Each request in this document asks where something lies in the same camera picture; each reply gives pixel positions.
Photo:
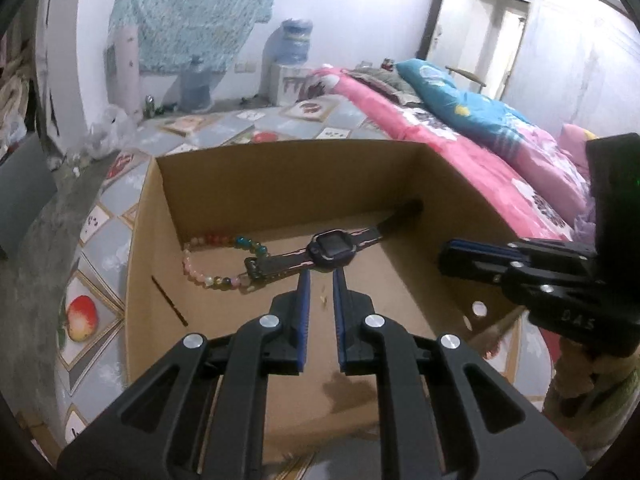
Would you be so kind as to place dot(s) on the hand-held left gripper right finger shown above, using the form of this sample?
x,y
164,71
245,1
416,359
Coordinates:
x,y
341,320

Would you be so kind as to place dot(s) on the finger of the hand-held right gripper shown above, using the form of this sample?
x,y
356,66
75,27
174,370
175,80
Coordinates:
x,y
500,272
480,247

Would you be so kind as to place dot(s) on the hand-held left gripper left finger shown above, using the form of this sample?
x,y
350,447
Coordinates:
x,y
306,320

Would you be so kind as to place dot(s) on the brown cardboard box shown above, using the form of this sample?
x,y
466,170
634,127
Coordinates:
x,y
300,185

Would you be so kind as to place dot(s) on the person's right forearm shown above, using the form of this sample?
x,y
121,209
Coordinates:
x,y
590,400

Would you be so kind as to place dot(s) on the pink floral blanket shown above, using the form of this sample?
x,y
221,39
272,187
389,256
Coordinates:
x,y
450,145

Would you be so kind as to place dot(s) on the pink pillow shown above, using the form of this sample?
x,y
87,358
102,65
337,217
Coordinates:
x,y
575,140

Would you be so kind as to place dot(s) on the blue floral pillow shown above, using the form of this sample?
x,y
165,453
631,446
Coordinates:
x,y
450,95

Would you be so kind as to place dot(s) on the wooden chair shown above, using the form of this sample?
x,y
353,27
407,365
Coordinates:
x,y
467,75

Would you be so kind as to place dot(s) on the white water dispenser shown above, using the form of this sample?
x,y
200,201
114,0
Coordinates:
x,y
287,82

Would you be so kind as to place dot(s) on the dark wooden door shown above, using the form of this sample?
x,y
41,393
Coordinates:
x,y
439,10

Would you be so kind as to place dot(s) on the clear water bottle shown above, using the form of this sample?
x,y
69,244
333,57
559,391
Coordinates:
x,y
195,85

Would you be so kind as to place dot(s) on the clear plastic bag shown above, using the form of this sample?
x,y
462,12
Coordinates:
x,y
107,132

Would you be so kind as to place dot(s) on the blue water jug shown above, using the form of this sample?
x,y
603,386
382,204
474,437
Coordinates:
x,y
294,42

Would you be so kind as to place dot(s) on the grey cabinet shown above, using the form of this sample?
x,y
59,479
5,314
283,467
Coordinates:
x,y
25,195

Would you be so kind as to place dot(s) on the white tower appliance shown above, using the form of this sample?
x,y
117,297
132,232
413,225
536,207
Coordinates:
x,y
124,70

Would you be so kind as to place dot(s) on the teal patterned curtain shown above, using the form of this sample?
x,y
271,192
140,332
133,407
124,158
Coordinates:
x,y
200,5

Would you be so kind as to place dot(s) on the pile of clothes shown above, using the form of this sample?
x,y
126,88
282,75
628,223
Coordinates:
x,y
12,100

